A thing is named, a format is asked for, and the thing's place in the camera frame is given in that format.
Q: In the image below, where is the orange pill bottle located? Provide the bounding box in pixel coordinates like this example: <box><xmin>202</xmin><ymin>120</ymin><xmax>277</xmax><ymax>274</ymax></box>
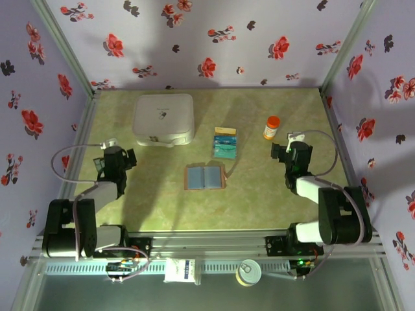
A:
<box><xmin>263</xmin><ymin>115</ymin><xmax>281</xmax><ymax>141</ymax></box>

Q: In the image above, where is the white plastic medicine box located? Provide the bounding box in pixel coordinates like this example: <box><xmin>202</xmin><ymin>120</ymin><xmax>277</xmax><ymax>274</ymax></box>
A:
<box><xmin>132</xmin><ymin>93</ymin><xmax>195</xmax><ymax>147</ymax></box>

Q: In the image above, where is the white packet with blue print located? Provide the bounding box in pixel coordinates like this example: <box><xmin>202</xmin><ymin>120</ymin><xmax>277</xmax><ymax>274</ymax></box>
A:
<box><xmin>163</xmin><ymin>257</ymin><xmax>197</xmax><ymax>283</ymax></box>

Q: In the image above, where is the slotted grey cable duct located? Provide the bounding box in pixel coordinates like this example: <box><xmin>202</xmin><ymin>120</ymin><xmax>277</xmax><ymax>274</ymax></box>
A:
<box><xmin>43</xmin><ymin>260</ymin><xmax>292</xmax><ymax>275</ymax></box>

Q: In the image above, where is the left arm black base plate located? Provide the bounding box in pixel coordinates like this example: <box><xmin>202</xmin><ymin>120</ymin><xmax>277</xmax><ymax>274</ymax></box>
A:
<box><xmin>93</xmin><ymin>236</ymin><xmax>153</xmax><ymax>259</ymax></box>

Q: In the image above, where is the aluminium front frame rail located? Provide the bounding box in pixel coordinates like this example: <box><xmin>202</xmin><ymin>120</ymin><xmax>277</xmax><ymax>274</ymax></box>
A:
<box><xmin>30</xmin><ymin>229</ymin><xmax>388</xmax><ymax>260</ymax></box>

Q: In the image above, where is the brown leather card holder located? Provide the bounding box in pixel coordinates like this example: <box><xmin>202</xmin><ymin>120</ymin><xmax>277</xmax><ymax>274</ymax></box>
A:
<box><xmin>184</xmin><ymin>161</ymin><xmax>236</xmax><ymax>192</ymax></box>

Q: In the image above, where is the aluminium frame post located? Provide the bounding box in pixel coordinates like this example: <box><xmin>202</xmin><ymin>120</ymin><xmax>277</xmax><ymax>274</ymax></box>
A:
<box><xmin>319</xmin><ymin>0</ymin><xmax>379</xmax><ymax>95</ymax></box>
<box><xmin>29</xmin><ymin>0</ymin><xmax>102</xmax><ymax>98</ymax></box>

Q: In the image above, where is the aluminium side rail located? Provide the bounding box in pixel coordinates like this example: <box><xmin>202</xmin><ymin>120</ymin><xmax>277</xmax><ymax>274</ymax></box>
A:
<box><xmin>51</xmin><ymin>90</ymin><xmax>102</xmax><ymax>235</ymax></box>
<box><xmin>320</xmin><ymin>90</ymin><xmax>379</xmax><ymax>233</ymax></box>

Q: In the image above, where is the tin can with pull tab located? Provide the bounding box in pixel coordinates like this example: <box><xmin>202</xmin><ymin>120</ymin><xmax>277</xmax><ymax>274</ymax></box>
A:
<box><xmin>235</xmin><ymin>259</ymin><xmax>263</xmax><ymax>288</ymax></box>

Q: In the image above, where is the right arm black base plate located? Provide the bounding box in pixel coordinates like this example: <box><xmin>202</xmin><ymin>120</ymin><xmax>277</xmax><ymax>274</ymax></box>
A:
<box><xmin>265</xmin><ymin>235</ymin><xmax>324</xmax><ymax>257</ymax></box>

